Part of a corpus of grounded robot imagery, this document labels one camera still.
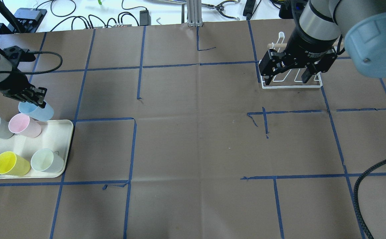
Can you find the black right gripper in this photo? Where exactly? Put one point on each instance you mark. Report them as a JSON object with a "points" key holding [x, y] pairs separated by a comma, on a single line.
{"points": [[309, 43]]}

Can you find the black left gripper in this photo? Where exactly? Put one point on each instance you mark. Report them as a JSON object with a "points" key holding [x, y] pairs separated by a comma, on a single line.
{"points": [[11, 84]]}

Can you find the light blue plastic cup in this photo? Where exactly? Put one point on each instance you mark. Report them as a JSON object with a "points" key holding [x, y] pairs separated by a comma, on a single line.
{"points": [[38, 113]]}

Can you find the cream white plastic cup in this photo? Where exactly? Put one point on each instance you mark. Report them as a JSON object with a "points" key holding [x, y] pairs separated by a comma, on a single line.
{"points": [[46, 160]]}

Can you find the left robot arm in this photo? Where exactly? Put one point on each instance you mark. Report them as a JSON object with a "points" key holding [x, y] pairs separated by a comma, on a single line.
{"points": [[11, 57]]}

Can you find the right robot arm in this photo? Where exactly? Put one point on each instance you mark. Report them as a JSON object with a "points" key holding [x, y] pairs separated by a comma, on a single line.
{"points": [[324, 29]]}

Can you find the pink plastic cup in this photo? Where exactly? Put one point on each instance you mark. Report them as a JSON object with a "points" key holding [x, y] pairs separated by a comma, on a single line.
{"points": [[24, 125]]}

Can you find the yellow plastic cup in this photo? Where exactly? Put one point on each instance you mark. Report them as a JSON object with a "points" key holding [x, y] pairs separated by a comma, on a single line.
{"points": [[13, 164]]}

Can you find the cream plastic tray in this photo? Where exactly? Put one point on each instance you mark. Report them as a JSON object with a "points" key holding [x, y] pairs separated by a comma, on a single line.
{"points": [[56, 135]]}

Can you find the black power adapter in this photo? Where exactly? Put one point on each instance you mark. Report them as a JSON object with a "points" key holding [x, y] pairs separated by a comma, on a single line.
{"points": [[144, 18]]}

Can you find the white wire cup rack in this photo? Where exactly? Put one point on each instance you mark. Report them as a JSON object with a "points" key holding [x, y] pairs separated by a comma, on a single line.
{"points": [[291, 78]]}

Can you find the green handled reacher grabber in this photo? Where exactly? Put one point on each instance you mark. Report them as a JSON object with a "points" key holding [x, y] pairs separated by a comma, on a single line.
{"points": [[219, 8]]}

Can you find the aluminium frame post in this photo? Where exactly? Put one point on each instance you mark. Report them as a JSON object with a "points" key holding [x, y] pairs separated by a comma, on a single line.
{"points": [[194, 13]]}

